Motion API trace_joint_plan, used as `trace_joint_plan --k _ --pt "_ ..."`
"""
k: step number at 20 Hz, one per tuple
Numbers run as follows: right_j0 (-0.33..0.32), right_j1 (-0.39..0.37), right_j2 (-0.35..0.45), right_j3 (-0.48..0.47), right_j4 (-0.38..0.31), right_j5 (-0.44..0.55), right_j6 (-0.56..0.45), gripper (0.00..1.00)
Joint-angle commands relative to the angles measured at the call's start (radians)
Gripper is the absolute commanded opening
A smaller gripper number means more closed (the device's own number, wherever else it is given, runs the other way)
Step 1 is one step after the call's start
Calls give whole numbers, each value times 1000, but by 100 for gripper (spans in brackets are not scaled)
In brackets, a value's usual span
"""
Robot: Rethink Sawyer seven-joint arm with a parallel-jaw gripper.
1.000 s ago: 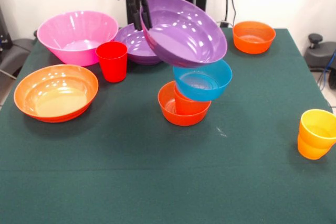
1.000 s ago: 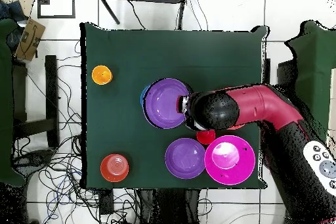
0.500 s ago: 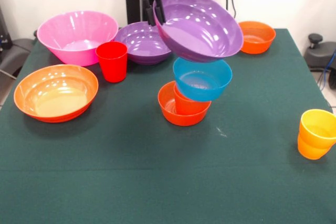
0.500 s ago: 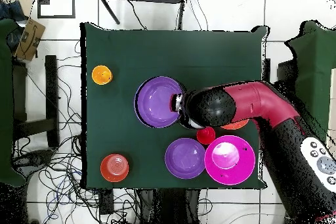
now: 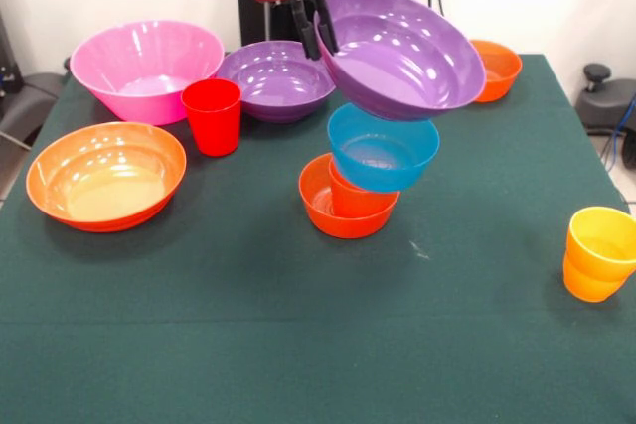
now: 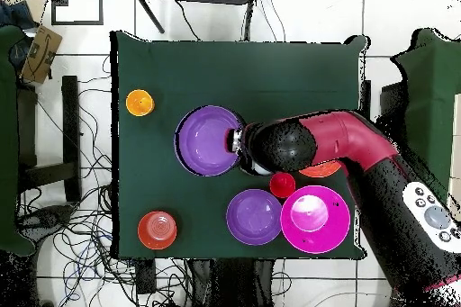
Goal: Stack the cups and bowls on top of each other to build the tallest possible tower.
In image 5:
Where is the red cup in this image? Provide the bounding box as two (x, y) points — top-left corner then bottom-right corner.
(180, 77), (243, 158)

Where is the blue cable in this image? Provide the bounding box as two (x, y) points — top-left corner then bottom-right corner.
(600, 95), (636, 172)

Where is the purple bowl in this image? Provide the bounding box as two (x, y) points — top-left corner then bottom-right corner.
(216, 40), (337, 125)
(313, 0), (487, 122)

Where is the black pedestal foot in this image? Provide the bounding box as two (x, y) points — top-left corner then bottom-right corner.
(574, 63), (636, 130)

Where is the small orange bowl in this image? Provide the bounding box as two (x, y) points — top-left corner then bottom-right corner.
(469, 40), (524, 103)
(297, 153), (401, 240)

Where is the light orange cup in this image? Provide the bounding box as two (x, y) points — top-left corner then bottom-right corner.
(562, 250), (628, 304)

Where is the dark green tablecloth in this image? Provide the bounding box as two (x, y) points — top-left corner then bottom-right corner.
(0, 51), (636, 424)

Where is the pink bowl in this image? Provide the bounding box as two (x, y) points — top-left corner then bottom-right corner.
(69, 20), (226, 126)

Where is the blue bowl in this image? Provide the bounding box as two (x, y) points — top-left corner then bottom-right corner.
(326, 102), (441, 193)

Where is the grey pedestal foot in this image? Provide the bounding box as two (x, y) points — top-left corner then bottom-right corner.
(0, 72), (66, 135)

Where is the large orange bowl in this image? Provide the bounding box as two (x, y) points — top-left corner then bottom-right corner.
(25, 121), (188, 233)

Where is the yellow cup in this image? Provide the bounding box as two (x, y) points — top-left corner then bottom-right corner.
(565, 206), (636, 284)

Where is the black equipment frame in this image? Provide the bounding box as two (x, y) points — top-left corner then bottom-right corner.
(0, 11), (22, 93)

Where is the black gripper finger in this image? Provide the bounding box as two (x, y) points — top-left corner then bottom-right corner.
(313, 0), (341, 55)
(290, 0), (322, 61)

